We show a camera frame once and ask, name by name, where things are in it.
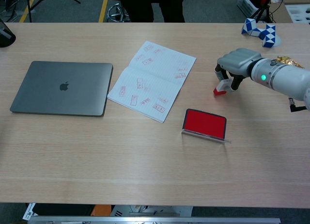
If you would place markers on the black tripod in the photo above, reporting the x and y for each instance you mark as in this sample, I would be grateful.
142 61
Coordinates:
260 10
30 5

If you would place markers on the cardboard box with white foam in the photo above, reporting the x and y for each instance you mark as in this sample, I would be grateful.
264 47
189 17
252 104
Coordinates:
281 14

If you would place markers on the chrome stool base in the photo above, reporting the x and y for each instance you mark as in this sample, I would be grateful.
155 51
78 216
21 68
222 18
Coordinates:
116 14

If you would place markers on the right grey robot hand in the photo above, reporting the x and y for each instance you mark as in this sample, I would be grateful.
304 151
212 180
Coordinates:
239 61

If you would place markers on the white notebook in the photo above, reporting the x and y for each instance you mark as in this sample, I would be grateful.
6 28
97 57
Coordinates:
164 66

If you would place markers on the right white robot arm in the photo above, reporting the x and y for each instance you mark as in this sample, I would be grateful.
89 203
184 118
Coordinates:
285 81

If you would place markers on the white round table grommet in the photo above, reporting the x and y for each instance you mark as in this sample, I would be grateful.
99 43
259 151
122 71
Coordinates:
279 41

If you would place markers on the black mesh object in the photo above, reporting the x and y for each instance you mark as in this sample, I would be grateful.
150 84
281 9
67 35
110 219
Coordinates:
6 38

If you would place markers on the grey apple laptop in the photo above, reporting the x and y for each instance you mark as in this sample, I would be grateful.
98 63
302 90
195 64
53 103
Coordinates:
43 93

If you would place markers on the orange object under table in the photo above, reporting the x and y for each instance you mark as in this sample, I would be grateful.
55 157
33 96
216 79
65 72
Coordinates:
101 210

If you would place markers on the red ink pad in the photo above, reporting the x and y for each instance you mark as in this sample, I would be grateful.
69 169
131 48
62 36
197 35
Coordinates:
204 123

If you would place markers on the aluminium rail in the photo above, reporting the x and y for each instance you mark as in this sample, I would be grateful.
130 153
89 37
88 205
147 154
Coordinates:
155 221

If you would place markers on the printed white sheet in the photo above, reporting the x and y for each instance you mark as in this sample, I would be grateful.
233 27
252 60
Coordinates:
29 212

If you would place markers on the red and white stamp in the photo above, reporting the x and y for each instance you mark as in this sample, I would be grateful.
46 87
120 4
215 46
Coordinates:
220 91

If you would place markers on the person in black trousers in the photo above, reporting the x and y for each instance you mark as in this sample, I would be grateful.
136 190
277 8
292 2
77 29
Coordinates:
169 8

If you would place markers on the blue white snake puzzle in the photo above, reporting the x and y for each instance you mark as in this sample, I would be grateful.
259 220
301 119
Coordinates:
267 36

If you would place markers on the white plastic basket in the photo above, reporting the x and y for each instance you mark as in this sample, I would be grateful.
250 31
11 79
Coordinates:
245 3

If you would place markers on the gold snack package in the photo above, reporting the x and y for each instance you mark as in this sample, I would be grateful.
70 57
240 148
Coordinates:
289 61

